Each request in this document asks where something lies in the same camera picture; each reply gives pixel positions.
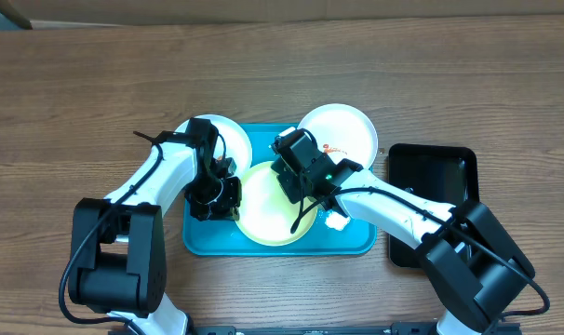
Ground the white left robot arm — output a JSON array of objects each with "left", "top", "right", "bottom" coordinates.
[{"left": 59, "top": 114, "right": 252, "bottom": 334}]

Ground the light green plate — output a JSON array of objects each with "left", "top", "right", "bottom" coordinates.
[{"left": 236, "top": 161, "right": 317, "bottom": 247}]

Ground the teal plastic tray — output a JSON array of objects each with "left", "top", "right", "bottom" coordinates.
[{"left": 182, "top": 124, "right": 377, "bottom": 257}]

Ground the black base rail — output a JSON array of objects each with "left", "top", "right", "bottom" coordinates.
[{"left": 188, "top": 320, "right": 523, "bottom": 335}]

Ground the white plate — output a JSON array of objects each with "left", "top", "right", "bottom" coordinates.
[
  {"left": 299, "top": 103, "right": 378, "bottom": 169},
  {"left": 165, "top": 114, "right": 252, "bottom": 182}
]

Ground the black plastic tray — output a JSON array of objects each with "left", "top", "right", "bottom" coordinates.
[{"left": 387, "top": 142, "right": 480, "bottom": 269}]

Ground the white foam blob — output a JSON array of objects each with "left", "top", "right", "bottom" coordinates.
[{"left": 325, "top": 210, "right": 351, "bottom": 231}]

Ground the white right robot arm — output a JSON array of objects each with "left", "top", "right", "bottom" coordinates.
[{"left": 272, "top": 128, "right": 535, "bottom": 334}]

